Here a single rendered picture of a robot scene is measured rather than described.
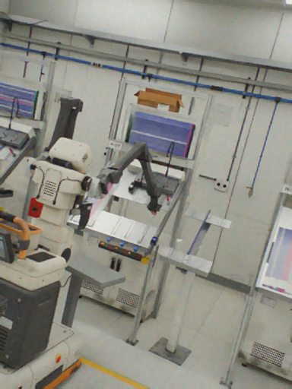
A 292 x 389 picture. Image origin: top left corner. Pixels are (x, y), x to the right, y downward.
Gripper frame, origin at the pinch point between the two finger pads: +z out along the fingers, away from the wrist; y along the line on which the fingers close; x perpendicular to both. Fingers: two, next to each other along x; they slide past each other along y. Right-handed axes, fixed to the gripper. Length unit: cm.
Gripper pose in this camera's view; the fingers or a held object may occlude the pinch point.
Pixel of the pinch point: (154, 213)
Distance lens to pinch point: 318.9
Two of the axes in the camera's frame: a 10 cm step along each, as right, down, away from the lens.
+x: -4.2, 6.7, -6.1
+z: 0.3, 6.8, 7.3
